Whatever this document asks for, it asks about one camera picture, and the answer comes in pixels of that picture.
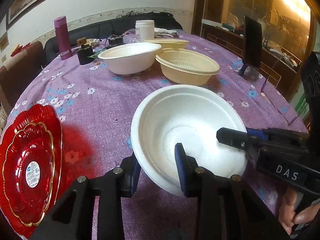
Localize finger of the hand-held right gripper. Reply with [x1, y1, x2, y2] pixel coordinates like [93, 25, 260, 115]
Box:
[246, 127, 270, 141]
[216, 127, 260, 156]

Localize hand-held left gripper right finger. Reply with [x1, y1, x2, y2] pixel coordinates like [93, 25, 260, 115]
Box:
[174, 142, 292, 240]

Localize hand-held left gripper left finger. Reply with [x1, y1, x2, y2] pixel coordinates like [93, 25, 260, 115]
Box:
[30, 155, 142, 240]

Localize white foam bowl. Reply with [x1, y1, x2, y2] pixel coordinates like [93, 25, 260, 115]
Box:
[131, 84, 248, 197]

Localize person's right hand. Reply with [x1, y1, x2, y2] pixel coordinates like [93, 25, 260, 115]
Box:
[278, 187, 320, 235]

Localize purple eyeglasses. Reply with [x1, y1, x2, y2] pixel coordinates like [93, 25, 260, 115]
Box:
[260, 52, 312, 126]

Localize grey phone stand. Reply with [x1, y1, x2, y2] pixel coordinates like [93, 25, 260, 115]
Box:
[238, 64, 263, 81]

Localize purple floral tablecloth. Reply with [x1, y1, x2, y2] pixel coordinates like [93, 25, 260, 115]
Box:
[5, 34, 309, 240]

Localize cream plastic bowl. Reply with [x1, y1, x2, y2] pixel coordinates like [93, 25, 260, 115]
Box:
[155, 48, 220, 86]

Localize black smartphone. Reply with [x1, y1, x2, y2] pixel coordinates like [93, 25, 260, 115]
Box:
[243, 15, 263, 68]

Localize large red glass plate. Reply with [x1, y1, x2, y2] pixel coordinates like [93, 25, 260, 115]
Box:
[0, 104, 63, 238]

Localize small red glass plate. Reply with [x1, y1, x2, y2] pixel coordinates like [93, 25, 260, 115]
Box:
[2, 122, 55, 227]

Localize off-white paper bowl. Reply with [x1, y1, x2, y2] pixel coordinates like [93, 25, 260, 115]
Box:
[97, 42, 162, 75]

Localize wooden cabinet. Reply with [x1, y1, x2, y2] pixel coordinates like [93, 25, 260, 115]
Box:
[191, 0, 313, 103]

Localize white towel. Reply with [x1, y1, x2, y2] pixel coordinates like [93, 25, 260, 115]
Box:
[154, 27, 186, 37]

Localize black electronic device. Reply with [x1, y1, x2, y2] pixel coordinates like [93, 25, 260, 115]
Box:
[107, 35, 124, 47]

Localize white plastic jar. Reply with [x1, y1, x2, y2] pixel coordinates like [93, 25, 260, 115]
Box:
[135, 20, 155, 42]

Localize black sofa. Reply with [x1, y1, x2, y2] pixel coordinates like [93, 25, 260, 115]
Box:
[44, 12, 183, 68]

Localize magenta thermos bottle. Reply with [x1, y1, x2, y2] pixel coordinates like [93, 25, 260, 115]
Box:
[54, 16, 73, 61]

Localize brown chair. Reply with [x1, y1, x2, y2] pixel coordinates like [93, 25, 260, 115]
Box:
[0, 41, 44, 115]

